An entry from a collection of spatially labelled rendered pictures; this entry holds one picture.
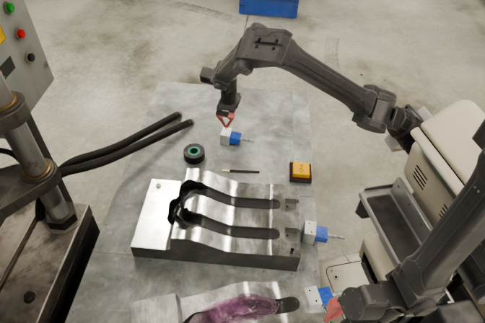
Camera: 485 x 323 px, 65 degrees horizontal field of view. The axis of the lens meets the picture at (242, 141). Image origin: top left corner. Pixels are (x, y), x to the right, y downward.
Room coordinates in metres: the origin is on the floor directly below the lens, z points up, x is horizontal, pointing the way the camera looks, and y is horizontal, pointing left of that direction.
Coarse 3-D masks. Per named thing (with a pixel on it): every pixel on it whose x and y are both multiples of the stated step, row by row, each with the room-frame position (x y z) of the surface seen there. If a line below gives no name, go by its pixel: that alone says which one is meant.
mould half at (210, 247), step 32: (160, 192) 0.76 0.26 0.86; (224, 192) 0.75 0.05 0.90; (256, 192) 0.76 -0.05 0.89; (288, 192) 0.77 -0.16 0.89; (160, 224) 0.64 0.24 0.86; (256, 224) 0.64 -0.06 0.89; (288, 224) 0.64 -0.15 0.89; (160, 256) 0.55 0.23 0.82; (192, 256) 0.55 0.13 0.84; (224, 256) 0.54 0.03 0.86; (256, 256) 0.54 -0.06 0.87; (288, 256) 0.54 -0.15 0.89
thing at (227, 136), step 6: (222, 132) 1.07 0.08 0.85; (228, 132) 1.07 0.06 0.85; (234, 132) 1.08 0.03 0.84; (222, 138) 1.05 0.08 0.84; (228, 138) 1.05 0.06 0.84; (234, 138) 1.05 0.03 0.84; (240, 138) 1.06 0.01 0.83; (246, 138) 1.06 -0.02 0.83; (222, 144) 1.05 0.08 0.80; (228, 144) 1.05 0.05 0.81
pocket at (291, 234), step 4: (288, 228) 0.63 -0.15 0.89; (292, 228) 0.63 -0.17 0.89; (288, 232) 0.63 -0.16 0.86; (292, 232) 0.63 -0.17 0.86; (296, 232) 0.63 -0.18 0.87; (288, 236) 0.62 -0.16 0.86; (292, 236) 0.62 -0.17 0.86; (296, 236) 0.62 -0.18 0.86; (288, 240) 0.60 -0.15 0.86; (292, 240) 0.60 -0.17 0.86; (296, 240) 0.61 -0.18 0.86
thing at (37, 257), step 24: (24, 216) 0.69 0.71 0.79; (0, 240) 0.60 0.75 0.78; (24, 240) 0.61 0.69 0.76; (48, 240) 0.60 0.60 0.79; (72, 240) 0.61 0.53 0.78; (0, 264) 0.52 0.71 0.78; (24, 264) 0.52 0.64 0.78; (48, 264) 0.53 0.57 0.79; (0, 288) 0.45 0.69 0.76; (24, 288) 0.45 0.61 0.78; (48, 288) 0.45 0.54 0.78; (0, 312) 0.38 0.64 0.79; (24, 312) 0.38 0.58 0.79; (48, 312) 0.40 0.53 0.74
